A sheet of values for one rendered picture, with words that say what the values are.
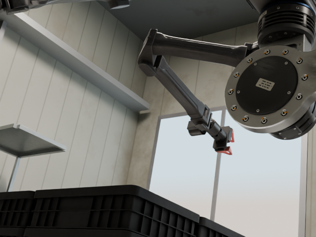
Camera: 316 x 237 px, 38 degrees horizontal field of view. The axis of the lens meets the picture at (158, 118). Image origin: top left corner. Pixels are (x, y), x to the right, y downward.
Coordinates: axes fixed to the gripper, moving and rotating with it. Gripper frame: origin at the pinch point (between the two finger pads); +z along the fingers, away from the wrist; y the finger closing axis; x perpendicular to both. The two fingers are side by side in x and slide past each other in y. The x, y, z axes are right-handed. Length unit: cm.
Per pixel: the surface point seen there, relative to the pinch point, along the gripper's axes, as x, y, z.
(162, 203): 24, 56, -64
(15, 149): -190, -28, 13
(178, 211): 24, 55, -57
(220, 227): 24, 51, -35
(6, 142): -182, -26, 0
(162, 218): 23, 58, -61
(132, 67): -215, -190, 115
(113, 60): -214, -177, 87
